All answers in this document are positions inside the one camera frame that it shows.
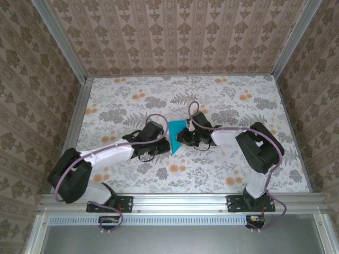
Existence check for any teal paper sheet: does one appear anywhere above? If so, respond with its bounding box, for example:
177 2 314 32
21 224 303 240
168 119 188 156

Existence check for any grey metal sheet panel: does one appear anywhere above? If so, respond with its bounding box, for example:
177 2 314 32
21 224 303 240
39 224 324 254

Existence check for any floral table cover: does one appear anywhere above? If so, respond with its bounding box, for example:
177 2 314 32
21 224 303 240
65 76 310 194

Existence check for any wide aluminium frame rail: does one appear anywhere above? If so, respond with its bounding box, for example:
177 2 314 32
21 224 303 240
38 193 328 214

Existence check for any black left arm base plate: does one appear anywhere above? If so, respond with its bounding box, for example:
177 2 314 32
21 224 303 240
86 195 133 213

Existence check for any grey slotted cable duct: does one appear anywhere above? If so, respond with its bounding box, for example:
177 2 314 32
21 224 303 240
49 215 249 226

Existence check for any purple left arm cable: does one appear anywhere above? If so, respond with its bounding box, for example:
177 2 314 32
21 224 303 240
53 113 170 235

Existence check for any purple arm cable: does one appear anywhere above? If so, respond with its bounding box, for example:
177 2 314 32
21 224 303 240
53 113 170 235
188 101 289 233

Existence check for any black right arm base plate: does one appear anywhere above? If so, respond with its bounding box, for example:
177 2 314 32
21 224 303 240
227 195 276 213

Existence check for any aluminium table side rail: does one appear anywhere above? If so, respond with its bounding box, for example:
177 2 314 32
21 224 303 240
59 76 93 162

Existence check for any black electronics board with wires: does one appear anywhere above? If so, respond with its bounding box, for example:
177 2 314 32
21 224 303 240
98 215 120 230
245 211 266 230

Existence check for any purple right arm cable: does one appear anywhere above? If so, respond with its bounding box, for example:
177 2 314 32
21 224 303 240
188 101 289 233

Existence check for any aluminium frame post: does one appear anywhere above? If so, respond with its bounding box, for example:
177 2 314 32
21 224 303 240
33 0 88 81
270 0 320 77

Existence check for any aluminium lower frame rail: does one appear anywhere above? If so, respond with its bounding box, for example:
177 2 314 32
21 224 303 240
25 213 50 254
312 213 333 254

